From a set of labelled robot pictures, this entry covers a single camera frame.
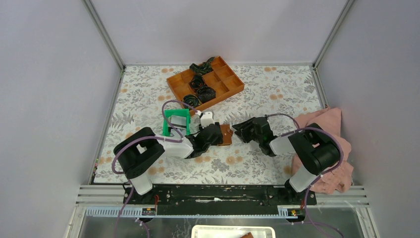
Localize brown leather card holder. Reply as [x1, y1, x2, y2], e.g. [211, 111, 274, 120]
[220, 124, 234, 146]

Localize green plastic card box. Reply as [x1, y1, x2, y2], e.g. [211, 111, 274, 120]
[162, 109, 191, 137]

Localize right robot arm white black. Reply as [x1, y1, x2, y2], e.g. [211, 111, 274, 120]
[233, 115, 344, 204]

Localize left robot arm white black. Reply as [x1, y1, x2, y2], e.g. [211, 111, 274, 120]
[112, 111, 225, 204]

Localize black items in tray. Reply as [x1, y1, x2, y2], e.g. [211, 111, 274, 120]
[189, 57, 216, 103]

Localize orange wooden compartment tray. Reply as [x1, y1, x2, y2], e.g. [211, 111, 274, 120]
[166, 56, 245, 111]

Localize pink crumpled cloth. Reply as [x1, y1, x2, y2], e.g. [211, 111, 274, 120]
[295, 108, 354, 194]

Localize black coiled cable in tray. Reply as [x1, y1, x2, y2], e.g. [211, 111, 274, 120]
[182, 95, 202, 110]

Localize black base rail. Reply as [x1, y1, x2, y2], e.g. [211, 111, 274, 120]
[123, 184, 317, 217]

